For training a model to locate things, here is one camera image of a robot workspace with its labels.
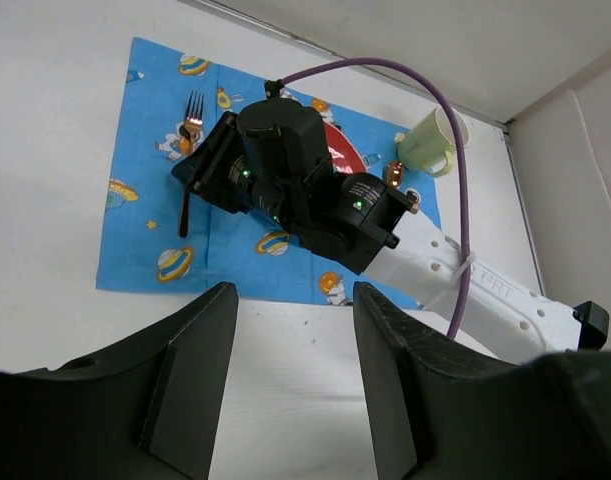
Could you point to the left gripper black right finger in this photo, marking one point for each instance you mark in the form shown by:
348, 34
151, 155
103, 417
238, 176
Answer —
437, 409

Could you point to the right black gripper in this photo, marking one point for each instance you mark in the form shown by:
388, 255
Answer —
212, 163

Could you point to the copper fork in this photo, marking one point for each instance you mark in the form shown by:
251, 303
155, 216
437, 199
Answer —
193, 125

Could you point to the blue space-print cloth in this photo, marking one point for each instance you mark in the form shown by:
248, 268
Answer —
141, 249

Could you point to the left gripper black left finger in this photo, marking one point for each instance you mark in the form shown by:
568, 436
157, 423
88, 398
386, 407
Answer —
145, 407

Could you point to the copper spoon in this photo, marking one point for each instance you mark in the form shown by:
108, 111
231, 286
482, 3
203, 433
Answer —
394, 174

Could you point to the pale yellow mug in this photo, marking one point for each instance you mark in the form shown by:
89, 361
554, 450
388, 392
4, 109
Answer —
430, 146

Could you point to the red and teal plate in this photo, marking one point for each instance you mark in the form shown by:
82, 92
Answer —
345, 157

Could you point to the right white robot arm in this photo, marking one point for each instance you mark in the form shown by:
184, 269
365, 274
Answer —
273, 157

